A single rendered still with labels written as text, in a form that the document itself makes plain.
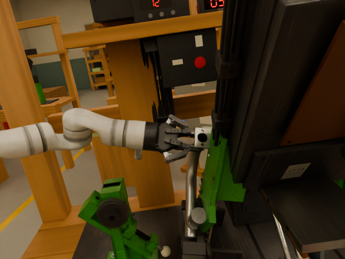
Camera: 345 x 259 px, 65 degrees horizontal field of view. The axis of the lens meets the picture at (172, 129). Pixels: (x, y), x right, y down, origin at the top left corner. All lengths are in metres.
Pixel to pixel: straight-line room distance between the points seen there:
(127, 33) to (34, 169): 0.61
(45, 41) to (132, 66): 11.44
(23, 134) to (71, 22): 11.14
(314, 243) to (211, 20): 0.58
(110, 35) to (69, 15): 11.00
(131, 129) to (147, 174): 0.38
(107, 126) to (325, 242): 0.51
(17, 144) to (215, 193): 0.45
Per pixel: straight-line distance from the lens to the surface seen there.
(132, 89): 0.93
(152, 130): 0.67
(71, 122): 0.69
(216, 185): 0.63
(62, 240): 1.09
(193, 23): 0.80
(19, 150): 0.67
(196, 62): 0.81
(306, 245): 0.54
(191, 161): 0.79
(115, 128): 0.68
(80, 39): 0.82
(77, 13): 11.64
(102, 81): 10.81
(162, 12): 0.82
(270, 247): 0.87
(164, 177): 1.03
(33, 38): 12.58
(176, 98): 1.02
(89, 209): 0.71
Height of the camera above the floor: 1.49
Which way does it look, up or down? 19 degrees down
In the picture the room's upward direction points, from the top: 8 degrees counter-clockwise
